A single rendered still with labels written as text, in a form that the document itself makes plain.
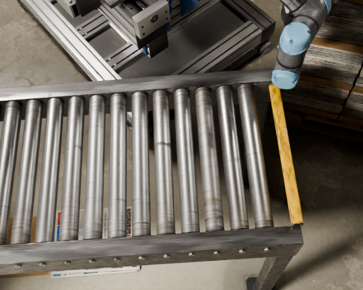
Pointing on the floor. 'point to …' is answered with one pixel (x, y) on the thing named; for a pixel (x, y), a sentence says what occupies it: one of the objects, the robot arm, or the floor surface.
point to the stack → (337, 75)
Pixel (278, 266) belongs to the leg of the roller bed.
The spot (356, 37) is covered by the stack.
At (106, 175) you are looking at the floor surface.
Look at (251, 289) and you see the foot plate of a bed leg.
